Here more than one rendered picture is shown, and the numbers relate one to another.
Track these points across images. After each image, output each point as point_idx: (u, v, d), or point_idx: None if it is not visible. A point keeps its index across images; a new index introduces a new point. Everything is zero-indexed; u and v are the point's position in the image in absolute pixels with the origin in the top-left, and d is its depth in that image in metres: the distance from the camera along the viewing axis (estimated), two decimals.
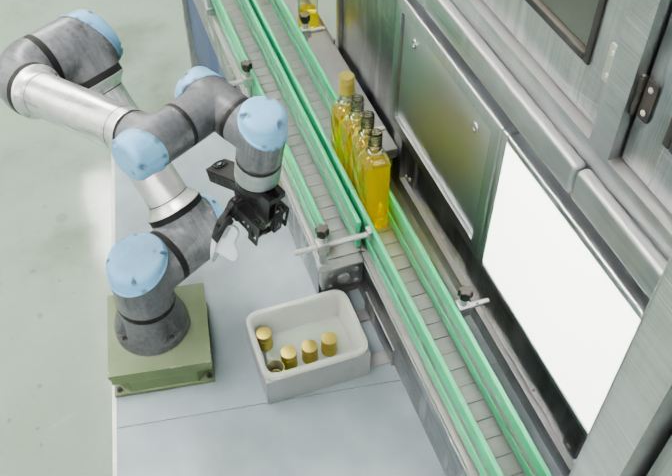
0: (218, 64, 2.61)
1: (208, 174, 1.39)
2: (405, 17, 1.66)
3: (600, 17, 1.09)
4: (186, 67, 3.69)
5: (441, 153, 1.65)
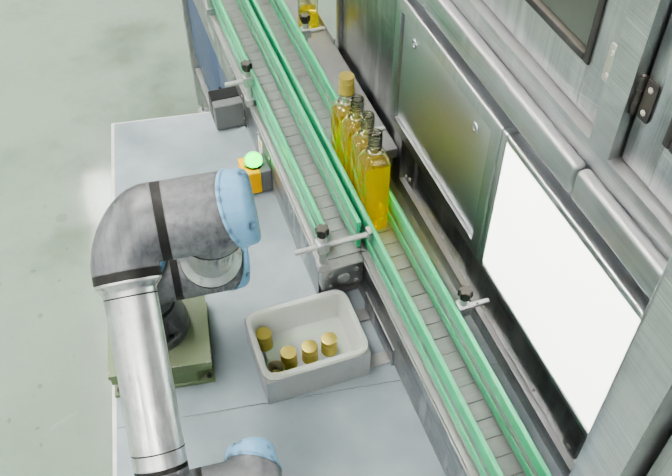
0: (218, 64, 2.61)
1: None
2: (405, 17, 1.66)
3: (600, 17, 1.09)
4: (186, 67, 3.69)
5: (441, 153, 1.65)
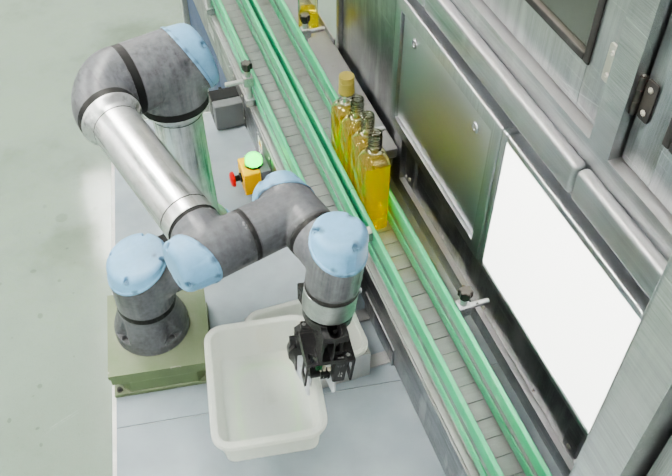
0: (218, 64, 2.61)
1: (297, 289, 1.22)
2: (405, 17, 1.66)
3: (600, 17, 1.09)
4: None
5: (441, 153, 1.65)
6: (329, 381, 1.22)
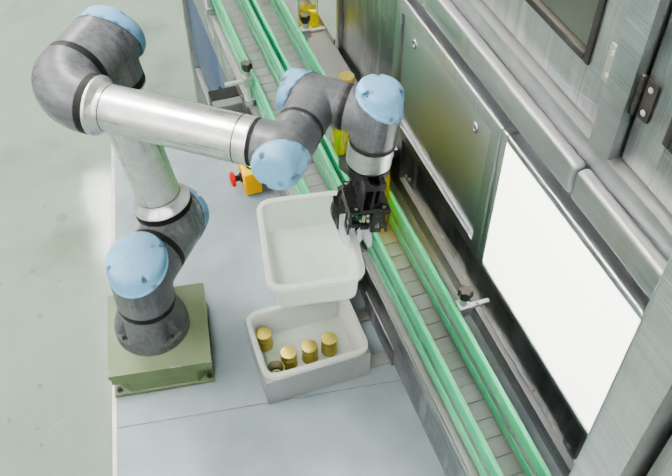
0: (218, 64, 2.61)
1: (338, 160, 1.42)
2: (405, 17, 1.66)
3: (600, 17, 1.09)
4: (186, 67, 3.69)
5: (441, 153, 1.65)
6: (366, 239, 1.42)
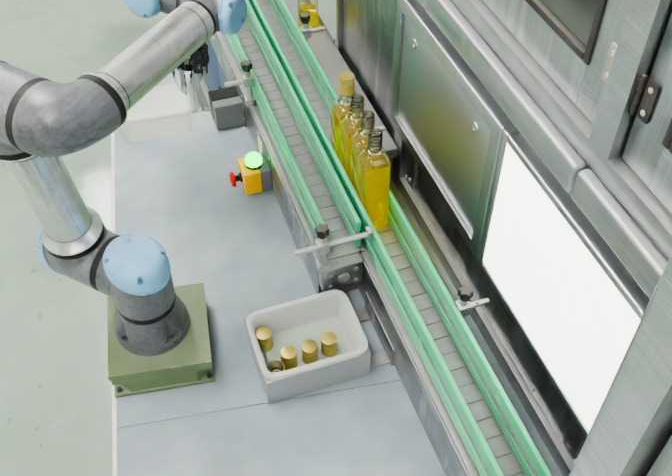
0: (218, 64, 2.61)
1: None
2: (405, 17, 1.66)
3: (600, 17, 1.09)
4: None
5: (441, 153, 1.65)
6: (197, 84, 1.73)
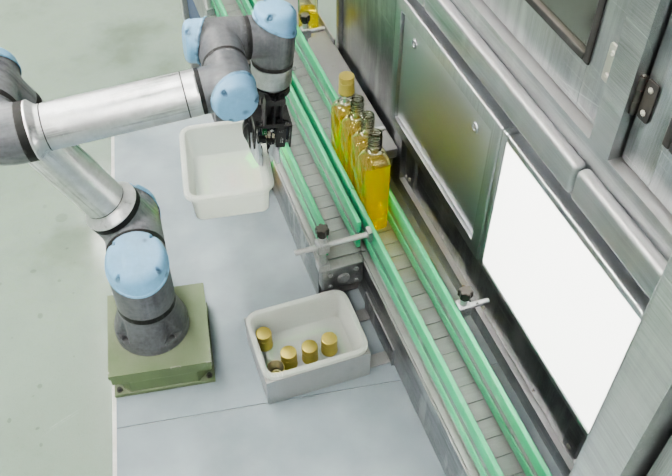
0: None
1: None
2: (405, 17, 1.66)
3: (600, 17, 1.09)
4: (186, 67, 3.69)
5: (441, 153, 1.65)
6: (275, 156, 1.57)
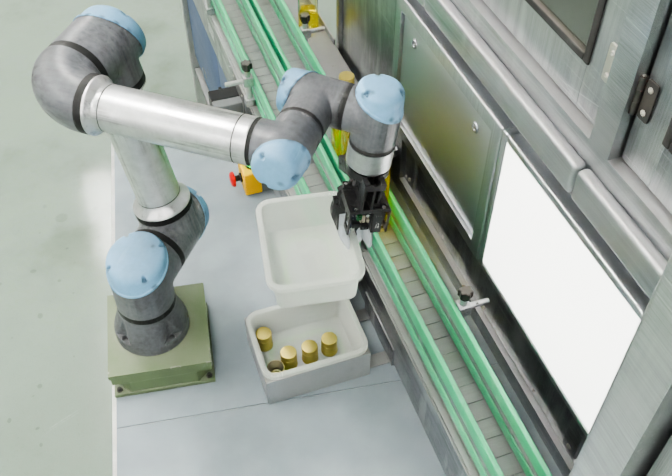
0: (218, 64, 2.61)
1: (338, 160, 1.42)
2: (405, 17, 1.66)
3: (600, 17, 1.09)
4: (186, 67, 3.69)
5: (441, 153, 1.65)
6: (366, 239, 1.42)
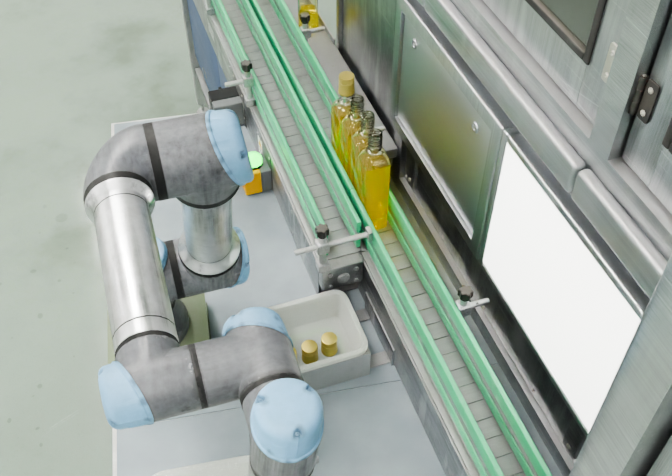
0: (218, 64, 2.61)
1: None
2: (405, 17, 1.66)
3: (600, 17, 1.09)
4: (186, 67, 3.69)
5: (441, 153, 1.65)
6: None
